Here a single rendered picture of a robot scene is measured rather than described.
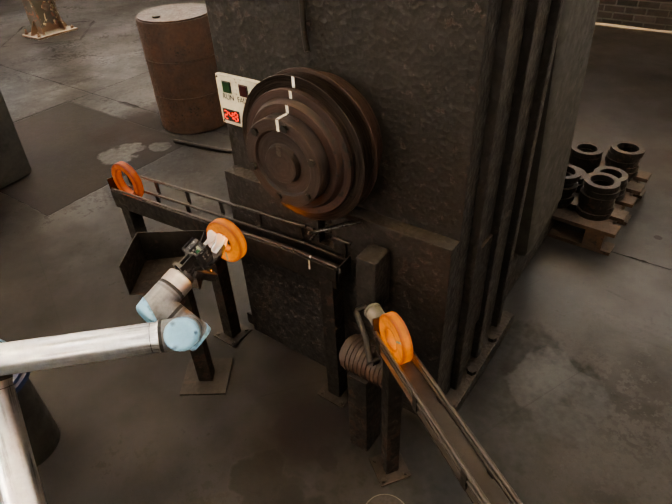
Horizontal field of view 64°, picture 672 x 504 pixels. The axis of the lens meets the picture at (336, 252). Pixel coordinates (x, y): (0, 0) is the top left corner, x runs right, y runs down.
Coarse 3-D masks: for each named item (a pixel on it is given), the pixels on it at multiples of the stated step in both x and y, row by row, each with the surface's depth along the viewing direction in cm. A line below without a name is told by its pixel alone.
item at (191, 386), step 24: (144, 240) 204; (168, 240) 204; (120, 264) 187; (144, 264) 208; (168, 264) 206; (144, 288) 196; (192, 288) 192; (192, 312) 210; (192, 360) 244; (216, 360) 244; (192, 384) 233; (216, 384) 233
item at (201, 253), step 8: (192, 240) 169; (184, 248) 168; (192, 248) 167; (200, 248) 167; (208, 248) 167; (184, 256) 167; (192, 256) 165; (200, 256) 165; (208, 256) 170; (176, 264) 163; (184, 264) 163; (192, 264) 167; (200, 264) 168; (208, 264) 170; (184, 272) 164; (192, 272) 167; (192, 280) 166
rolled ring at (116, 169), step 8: (112, 168) 243; (120, 168) 239; (128, 168) 237; (112, 176) 247; (120, 176) 247; (128, 176) 238; (136, 176) 238; (120, 184) 248; (136, 184) 238; (128, 192) 248; (136, 192) 242
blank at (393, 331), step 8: (392, 312) 155; (384, 320) 156; (392, 320) 151; (400, 320) 151; (384, 328) 158; (392, 328) 152; (400, 328) 149; (384, 336) 159; (392, 336) 159; (400, 336) 148; (408, 336) 149; (392, 344) 158; (400, 344) 149; (408, 344) 149; (392, 352) 157; (400, 352) 151; (408, 352) 150; (400, 360) 153; (408, 360) 152
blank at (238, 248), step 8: (208, 224) 177; (216, 224) 174; (224, 224) 172; (232, 224) 173; (216, 232) 176; (224, 232) 173; (232, 232) 171; (240, 232) 173; (232, 240) 173; (240, 240) 173; (232, 248) 176; (240, 248) 173; (224, 256) 181; (232, 256) 178; (240, 256) 176
